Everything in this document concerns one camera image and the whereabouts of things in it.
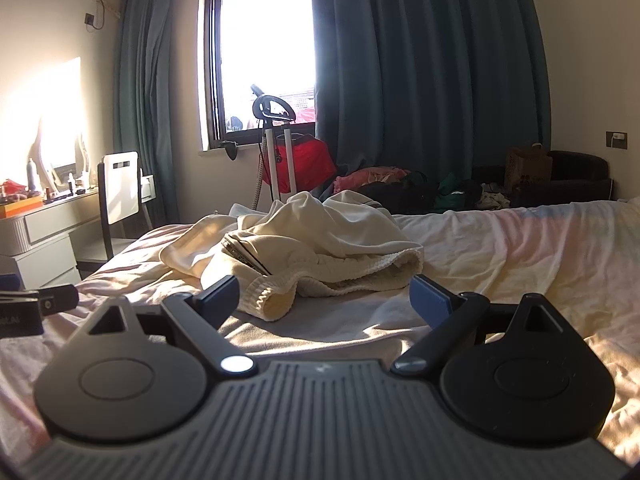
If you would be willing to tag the dark framed window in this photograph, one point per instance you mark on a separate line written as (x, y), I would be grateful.
(265, 35)

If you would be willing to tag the grey bottle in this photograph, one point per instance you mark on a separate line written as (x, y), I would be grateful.
(34, 175)

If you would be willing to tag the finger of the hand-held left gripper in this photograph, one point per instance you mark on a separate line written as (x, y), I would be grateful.
(55, 300)

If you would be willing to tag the white dresser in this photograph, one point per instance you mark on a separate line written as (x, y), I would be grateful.
(45, 225)

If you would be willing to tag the white-backed chair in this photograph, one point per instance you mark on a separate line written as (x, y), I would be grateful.
(119, 185)

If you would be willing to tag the wide teal curtain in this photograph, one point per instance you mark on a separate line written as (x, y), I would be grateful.
(425, 60)

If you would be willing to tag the black cloth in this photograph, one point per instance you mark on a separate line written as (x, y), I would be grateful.
(400, 197)

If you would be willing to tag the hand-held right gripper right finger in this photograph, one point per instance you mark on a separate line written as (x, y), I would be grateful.
(429, 302)

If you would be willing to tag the black wall plug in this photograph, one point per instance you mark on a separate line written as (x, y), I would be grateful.
(90, 19)

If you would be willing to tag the small black object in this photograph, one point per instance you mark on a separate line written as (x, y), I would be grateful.
(231, 150)

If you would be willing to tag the bed with pink-white sheet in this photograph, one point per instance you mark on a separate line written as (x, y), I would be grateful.
(500, 250)

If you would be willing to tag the green cloth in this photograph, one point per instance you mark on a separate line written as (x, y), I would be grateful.
(450, 192)

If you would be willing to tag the wall socket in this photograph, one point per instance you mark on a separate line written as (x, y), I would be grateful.
(617, 140)

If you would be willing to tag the red garment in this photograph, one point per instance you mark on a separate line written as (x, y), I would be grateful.
(310, 160)

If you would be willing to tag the brown paper bag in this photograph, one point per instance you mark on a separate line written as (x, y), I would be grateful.
(527, 167)

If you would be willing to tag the cream knit sweater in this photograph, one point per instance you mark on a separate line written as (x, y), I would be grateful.
(320, 230)

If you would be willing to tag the pink cloth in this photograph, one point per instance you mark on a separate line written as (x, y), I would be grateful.
(370, 176)

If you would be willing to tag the garment steamer stand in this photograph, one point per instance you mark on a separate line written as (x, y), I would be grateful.
(272, 107)

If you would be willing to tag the white framed mirror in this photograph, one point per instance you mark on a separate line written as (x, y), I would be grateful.
(36, 152)

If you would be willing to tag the white patterned cloth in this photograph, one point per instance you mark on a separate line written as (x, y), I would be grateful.
(492, 201)

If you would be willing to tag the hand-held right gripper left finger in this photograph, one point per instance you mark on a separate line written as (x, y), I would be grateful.
(222, 294)

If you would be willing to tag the orange box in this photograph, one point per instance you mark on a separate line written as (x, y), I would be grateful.
(20, 206)

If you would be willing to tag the black armchair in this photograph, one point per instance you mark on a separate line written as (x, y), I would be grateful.
(580, 180)

